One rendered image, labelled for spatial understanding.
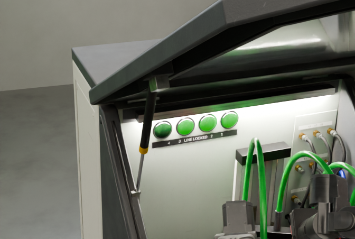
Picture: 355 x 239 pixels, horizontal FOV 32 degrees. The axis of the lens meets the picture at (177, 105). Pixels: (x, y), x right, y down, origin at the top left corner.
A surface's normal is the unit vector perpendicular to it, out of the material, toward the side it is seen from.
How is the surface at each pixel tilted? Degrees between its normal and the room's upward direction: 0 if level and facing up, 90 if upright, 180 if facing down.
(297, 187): 90
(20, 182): 0
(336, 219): 58
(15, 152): 0
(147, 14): 90
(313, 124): 90
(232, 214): 37
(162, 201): 90
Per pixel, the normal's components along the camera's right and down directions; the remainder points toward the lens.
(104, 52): 0.03, -0.91
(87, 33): 0.31, 0.40
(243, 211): -0.18, -0.49
